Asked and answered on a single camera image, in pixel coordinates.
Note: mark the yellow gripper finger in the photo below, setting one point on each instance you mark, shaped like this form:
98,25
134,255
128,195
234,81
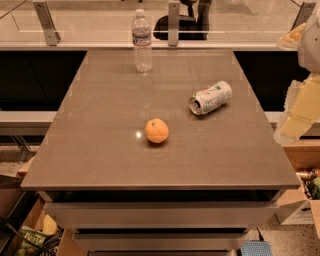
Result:
292,39
301,110

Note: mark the silver 7up soda can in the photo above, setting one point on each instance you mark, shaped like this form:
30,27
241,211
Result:
206,100

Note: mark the cardboard box right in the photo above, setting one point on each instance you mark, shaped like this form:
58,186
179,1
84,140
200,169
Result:
295,207

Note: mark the cardboard box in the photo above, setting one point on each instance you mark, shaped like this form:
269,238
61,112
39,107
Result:
295,207
30,213

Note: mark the black office chair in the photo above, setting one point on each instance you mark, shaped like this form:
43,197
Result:
195,25

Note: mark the blue perforated object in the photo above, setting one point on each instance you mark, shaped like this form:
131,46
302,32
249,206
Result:
256,248

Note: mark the orange fruit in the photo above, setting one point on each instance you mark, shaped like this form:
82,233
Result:
156,130

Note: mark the clear plastic water bottle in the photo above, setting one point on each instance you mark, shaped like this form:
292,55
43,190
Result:
142,42

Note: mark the upper grey drawer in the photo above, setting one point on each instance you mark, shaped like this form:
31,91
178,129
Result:
161,214

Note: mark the grey drawer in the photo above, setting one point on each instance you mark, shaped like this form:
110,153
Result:
161,214
160,242

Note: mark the lower grey drawer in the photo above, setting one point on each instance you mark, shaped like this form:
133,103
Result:
160,242

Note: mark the yellow object in box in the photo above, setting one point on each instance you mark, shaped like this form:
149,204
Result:
50,227

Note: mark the cardboard box left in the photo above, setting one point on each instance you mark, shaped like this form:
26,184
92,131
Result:
30,213

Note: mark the green snack bag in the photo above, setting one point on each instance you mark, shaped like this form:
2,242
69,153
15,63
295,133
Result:
31,243

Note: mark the right metal railing post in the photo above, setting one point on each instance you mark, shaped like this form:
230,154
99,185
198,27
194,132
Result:
305,11

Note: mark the metal railing post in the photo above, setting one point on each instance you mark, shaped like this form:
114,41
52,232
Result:
305,11
173,22
51,34

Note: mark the middle metal railing post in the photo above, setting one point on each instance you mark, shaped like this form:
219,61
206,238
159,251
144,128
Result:
173,22

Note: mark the left metal railing post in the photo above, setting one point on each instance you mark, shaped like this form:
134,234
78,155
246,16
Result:
51,34

